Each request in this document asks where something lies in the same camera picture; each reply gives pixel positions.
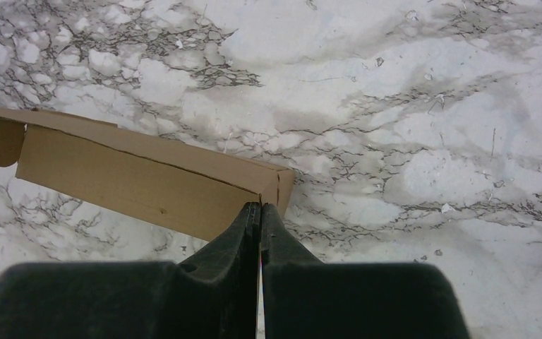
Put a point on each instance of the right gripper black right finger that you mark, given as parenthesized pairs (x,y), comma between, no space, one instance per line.
(306,298)

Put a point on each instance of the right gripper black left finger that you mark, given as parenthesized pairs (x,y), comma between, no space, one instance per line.
(211,294)

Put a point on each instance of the brown cardboard box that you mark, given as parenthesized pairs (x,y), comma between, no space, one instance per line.
(168,183)

